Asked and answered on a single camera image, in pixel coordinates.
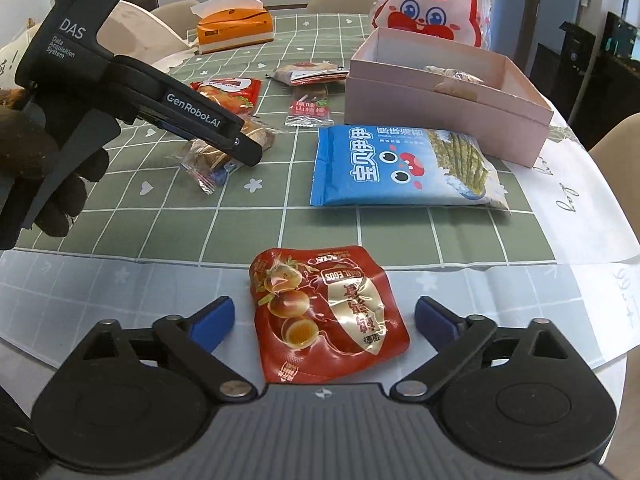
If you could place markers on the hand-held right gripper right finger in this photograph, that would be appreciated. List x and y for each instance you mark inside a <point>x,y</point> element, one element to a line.
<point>435,317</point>

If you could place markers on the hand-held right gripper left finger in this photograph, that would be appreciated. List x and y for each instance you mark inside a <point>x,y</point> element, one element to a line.
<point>215,317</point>

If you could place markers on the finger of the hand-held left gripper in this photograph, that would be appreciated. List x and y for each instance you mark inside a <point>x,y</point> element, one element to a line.
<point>247,152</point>

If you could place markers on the clear cookie packet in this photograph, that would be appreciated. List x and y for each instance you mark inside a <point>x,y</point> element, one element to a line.
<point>200,157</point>

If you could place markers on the red orange snack packet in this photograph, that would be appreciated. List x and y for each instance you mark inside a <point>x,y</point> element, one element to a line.
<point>230,92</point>

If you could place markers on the small red white candy packet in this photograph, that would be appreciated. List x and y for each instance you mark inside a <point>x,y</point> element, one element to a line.
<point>310,107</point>

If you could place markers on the grey red snack packet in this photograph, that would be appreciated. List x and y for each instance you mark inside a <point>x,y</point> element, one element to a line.
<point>310,72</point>

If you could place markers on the red egg snack packet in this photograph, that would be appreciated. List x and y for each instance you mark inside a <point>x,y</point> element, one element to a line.
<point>330,310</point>

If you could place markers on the blue seaweed snack packet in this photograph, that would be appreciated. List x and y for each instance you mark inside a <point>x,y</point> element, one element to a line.
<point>400,170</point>

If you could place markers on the pink cardboard box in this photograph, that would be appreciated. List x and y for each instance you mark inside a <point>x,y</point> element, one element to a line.
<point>450,115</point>

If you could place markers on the yellow long snack packet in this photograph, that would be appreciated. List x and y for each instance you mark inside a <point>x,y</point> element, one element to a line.
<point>455,91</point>

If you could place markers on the person's left hand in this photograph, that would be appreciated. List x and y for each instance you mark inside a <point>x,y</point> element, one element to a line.
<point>15,130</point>

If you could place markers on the green checked tablecloth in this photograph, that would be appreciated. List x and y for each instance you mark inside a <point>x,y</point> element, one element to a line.
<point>250,225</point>

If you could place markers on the orange tissue box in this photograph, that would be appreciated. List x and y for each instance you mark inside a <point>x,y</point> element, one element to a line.
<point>235,30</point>

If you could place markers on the white red rabbit bag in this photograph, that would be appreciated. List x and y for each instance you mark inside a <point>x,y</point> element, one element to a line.
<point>430,10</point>

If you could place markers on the black floor cabinet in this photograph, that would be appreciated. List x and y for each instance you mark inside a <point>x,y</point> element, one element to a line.
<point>580,60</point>

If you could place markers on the black fish tank cabinet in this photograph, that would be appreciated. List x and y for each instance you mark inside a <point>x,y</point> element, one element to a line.
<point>625,15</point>

